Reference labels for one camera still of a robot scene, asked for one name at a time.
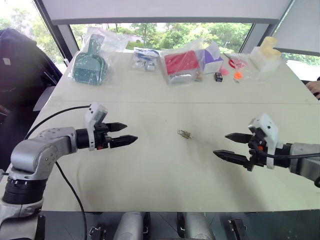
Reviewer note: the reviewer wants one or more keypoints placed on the bag of blue white packets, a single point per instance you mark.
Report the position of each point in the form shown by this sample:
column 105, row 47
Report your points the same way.
column 146, row 58

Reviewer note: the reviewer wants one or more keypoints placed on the purple and white carton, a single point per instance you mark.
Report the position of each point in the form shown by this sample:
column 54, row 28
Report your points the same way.
column 212, row 61

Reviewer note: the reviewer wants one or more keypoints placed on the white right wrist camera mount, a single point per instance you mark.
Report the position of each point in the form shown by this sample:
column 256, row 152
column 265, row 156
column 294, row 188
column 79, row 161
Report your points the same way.
column 270, row 135

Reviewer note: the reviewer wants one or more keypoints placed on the red box in plastic bag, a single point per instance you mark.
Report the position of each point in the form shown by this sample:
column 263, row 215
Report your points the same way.
column 181, row 62

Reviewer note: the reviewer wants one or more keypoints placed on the cream white plastic container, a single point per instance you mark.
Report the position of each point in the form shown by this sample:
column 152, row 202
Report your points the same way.
column 266, row 55

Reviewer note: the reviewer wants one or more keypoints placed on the small colourful trinket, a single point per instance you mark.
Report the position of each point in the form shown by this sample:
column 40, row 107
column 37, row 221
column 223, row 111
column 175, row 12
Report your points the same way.
column 199, row 77

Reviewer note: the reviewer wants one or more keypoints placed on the small pink plastic piece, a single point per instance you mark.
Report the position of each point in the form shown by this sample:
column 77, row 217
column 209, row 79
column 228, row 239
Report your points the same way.
column 225, row 72

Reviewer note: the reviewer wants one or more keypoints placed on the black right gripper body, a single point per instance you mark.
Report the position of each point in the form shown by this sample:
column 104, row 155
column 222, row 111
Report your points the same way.
column 257, row 155

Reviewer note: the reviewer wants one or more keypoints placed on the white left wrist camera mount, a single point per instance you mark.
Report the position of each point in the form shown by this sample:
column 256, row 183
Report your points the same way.
column 96, row 112

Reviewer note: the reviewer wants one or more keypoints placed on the small metal screws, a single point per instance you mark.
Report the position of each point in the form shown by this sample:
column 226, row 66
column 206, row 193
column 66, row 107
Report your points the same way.
column 236, row 80

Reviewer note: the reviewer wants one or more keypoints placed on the wide white roller blind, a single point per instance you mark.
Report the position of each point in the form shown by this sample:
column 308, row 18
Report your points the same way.
column 162, row 10

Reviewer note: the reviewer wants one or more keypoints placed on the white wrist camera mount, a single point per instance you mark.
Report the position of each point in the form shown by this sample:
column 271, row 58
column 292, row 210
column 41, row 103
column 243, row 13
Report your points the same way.
column 270, row 135
column 96, row 112

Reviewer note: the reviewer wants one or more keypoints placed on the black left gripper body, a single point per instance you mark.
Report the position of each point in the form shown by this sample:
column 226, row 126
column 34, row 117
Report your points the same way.
column 102, row 140

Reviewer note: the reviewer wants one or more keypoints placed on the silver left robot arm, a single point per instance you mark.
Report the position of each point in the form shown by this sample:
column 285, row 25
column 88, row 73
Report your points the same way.
column 30, row 152

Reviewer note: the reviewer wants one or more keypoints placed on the silver rounded robot leg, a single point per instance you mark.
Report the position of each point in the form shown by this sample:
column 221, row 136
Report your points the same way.
column 131, row 227
column 198, row 227

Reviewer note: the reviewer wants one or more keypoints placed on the red scissors in clear bag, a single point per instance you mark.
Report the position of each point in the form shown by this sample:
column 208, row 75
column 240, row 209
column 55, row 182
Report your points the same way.
column 236, row 62

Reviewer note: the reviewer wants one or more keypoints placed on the teal dustpan in plastic bag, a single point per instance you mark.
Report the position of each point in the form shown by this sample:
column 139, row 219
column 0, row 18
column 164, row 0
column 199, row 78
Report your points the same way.
column 90, row 65

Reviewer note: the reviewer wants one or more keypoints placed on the bystander bare hand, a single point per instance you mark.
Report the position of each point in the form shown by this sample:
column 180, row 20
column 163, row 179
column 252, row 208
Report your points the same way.
column 313, row 88

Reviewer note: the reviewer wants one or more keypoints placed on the small black box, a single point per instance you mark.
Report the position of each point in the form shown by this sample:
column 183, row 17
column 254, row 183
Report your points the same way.
column 218, row 76

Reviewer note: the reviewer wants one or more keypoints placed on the black metal bracket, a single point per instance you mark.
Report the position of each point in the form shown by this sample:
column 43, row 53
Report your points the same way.
column 237, row 228
column 97, row 232

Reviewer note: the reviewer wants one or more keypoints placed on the narrow white roller blind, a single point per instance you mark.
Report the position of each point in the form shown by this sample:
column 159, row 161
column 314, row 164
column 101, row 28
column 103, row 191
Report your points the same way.
column 300, row 27

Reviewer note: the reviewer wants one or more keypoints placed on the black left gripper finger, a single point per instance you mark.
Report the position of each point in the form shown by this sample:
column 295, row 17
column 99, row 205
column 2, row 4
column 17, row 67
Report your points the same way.
column 125, row 140
column 117, row 127

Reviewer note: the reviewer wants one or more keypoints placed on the small orange plastic piece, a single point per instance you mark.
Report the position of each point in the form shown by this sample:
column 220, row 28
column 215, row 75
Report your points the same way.
column 238, row 75

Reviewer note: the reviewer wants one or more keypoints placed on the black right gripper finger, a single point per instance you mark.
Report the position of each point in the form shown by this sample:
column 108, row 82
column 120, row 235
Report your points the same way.
column 232, row 156
column 240, row 137

